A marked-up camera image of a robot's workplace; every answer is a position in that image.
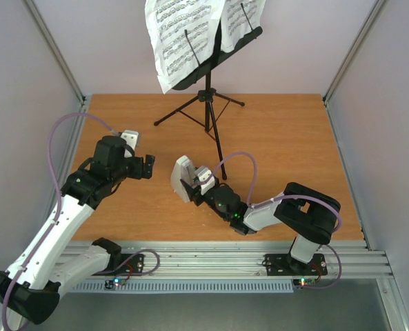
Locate white grey metronome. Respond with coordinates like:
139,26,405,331
170,155,198,198

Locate black tripod music stand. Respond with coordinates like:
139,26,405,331
153,3,264,181

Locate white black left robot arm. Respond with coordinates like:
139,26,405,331
0,130,155,325

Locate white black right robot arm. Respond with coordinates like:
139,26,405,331
179,179,341,274

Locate left white sheet music page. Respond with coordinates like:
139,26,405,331
145,0,224,94

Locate white sheet music page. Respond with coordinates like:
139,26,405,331
145,0,224,94
221,0,266,52

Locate right white sheet music page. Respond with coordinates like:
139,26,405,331
221,0,266,52

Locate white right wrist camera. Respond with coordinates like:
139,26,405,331
193,165,219,196

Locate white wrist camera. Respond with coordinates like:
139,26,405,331
193,165,219,196
119,130,141,158

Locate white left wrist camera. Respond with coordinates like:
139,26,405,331
119,130,141,158

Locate aluminium front frame rails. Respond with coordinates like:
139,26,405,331
52,241,395,281

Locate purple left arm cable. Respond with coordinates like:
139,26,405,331
1,112,122,331

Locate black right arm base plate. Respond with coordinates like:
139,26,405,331
261,253,328,277

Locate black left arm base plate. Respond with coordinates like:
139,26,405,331
94,253,145,277

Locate grey slotted cable duct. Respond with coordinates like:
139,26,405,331
71,279,294,294

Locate left aluminium corner post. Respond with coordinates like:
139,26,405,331
22,0,86,106

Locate aluminium corner post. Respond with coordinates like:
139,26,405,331
22,0,86,106
321,0,388,104

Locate right aluminium corner post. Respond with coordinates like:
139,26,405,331
321,0,388,104

